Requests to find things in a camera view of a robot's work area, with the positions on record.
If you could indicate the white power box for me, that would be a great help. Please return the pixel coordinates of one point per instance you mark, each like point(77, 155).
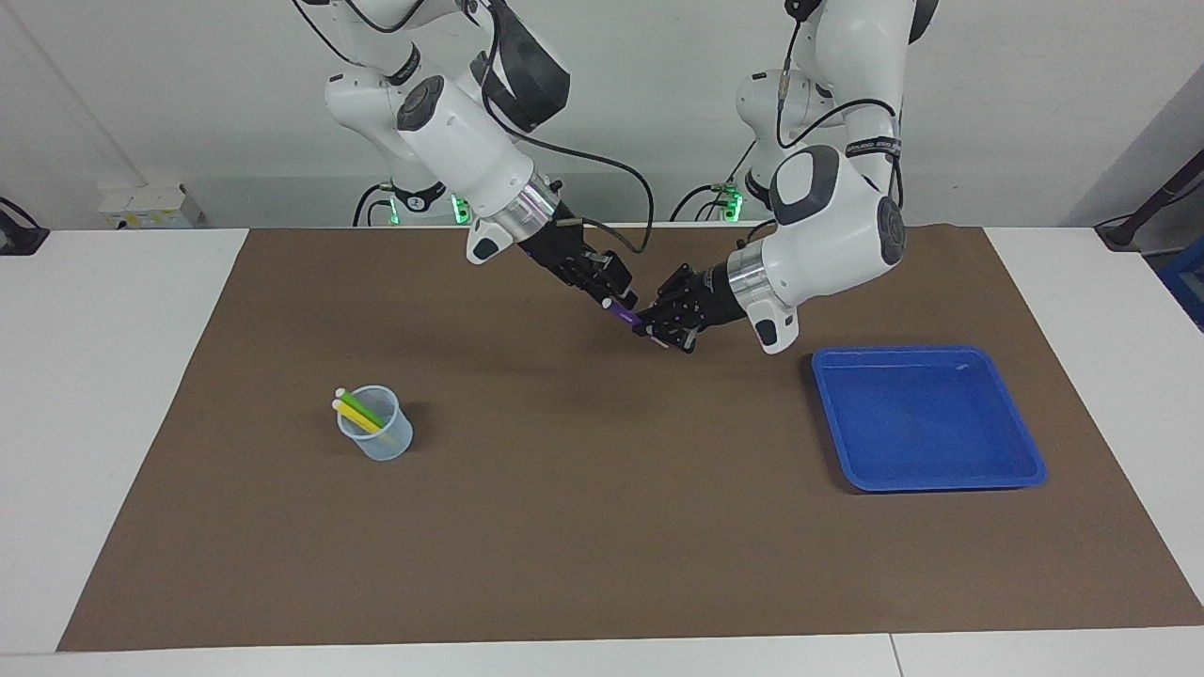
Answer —
point(141, 209)

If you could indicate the green pen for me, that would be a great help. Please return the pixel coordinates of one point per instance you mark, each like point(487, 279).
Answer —
point(359, 406)

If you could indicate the yellow pen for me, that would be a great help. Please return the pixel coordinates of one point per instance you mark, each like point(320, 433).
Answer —
point(356, 417)

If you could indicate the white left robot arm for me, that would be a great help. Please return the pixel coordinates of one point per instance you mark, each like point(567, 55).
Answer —
point(828, 244)

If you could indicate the blue plastic tray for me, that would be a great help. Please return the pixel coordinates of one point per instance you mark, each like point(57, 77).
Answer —
point(922, 423)

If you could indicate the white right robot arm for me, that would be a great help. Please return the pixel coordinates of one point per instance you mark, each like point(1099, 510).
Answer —
point(461, 141)

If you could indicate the black angled stand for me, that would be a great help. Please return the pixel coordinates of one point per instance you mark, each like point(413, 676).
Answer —
point(1119, 230)

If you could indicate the brown table mat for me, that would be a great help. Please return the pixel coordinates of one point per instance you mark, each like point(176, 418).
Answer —
point(602, 470)

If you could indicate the purple pen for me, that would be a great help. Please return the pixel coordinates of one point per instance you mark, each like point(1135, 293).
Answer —
point(624, 314)

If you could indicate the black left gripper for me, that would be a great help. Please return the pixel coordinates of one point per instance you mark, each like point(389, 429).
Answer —
point(710, 296)

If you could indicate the black clamp mount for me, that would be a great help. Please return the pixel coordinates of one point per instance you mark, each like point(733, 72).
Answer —
point(19, 240)

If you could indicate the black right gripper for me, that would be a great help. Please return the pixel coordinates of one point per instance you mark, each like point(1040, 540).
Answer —
point(569, 254)

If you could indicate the translucent plastic cup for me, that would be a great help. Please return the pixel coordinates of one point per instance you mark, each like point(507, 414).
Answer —
point(381, 444)

